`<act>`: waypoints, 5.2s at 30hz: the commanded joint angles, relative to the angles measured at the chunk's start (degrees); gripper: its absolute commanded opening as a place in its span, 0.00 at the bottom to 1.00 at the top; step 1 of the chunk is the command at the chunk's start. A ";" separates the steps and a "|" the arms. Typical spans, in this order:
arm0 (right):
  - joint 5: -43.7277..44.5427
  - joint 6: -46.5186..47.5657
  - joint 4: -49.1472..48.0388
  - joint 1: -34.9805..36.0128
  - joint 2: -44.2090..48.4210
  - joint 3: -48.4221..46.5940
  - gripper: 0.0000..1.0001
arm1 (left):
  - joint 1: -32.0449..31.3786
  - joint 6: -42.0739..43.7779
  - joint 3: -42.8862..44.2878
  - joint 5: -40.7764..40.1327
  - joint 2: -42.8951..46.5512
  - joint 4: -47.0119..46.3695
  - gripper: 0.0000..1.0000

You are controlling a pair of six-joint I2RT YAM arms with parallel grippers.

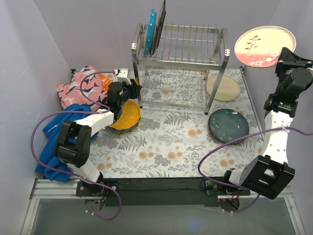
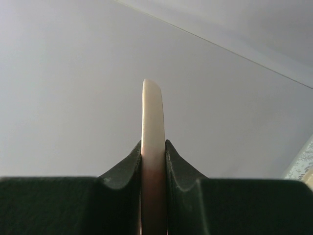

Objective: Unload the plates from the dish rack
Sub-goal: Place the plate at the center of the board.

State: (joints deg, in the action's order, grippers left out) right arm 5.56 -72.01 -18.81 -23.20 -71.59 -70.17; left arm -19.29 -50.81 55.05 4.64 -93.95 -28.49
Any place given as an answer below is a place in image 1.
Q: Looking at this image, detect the orange dotted plate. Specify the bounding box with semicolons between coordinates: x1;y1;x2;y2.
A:
109;100;141;130

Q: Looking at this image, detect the cream white plate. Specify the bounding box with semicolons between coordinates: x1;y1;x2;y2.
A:
234;25;296;68

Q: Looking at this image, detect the blue dotted plate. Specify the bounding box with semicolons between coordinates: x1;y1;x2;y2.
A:
108;118;141;133
144;9;157;56

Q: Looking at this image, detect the steel dish rack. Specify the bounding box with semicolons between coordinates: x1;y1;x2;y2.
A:
131;23;231;115

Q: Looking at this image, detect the beige plate with sprig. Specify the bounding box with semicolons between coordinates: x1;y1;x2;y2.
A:
207;75;240;102

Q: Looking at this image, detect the black square plate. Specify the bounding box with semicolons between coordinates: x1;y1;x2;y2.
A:
150;0;166;56

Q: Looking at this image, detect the dark green brown plate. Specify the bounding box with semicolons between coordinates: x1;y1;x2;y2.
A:
208;109;249;143

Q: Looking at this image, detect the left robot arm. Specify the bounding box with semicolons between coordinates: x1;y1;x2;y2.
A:
54;79;142;196

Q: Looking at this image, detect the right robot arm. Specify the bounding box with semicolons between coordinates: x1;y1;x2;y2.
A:
221;47;313;199

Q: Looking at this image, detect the pink whale pattern cloth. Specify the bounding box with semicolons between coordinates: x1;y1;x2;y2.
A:
57;66;107;112

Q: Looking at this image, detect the floral table mat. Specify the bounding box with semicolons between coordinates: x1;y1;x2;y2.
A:
70;68;274;179

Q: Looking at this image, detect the blue fleece cloth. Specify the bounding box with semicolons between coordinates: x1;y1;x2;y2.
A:
35;104;99;183

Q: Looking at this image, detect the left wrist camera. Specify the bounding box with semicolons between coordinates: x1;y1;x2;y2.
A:
117;68;131;85

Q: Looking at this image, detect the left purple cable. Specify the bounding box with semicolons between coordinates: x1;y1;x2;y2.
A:
29;70;122;220

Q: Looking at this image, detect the purple cable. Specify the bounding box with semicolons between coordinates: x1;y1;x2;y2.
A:
198;127;313;213
29;70;122;220

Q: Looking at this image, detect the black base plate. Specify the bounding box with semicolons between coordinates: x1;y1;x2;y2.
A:
75;177;252;208

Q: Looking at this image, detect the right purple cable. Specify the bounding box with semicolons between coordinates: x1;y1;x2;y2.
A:
198;127;313;213

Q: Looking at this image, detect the aluminium frame rail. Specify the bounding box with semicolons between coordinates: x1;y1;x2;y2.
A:
30;179;294;199

